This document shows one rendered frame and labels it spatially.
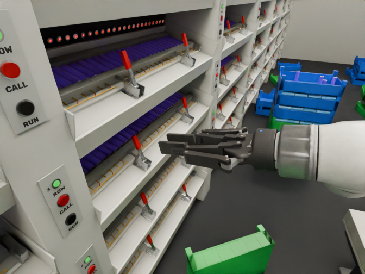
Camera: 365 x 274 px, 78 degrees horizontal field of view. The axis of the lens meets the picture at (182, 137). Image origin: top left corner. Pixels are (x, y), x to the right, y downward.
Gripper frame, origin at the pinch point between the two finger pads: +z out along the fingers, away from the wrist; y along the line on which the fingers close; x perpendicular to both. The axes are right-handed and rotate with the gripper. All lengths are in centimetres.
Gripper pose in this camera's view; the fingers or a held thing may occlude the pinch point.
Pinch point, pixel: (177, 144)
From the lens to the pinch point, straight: 48.9
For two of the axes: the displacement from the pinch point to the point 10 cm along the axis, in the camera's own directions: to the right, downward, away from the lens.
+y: 4.5, -4.8, 7.6
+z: -8.7, -0.4, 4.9
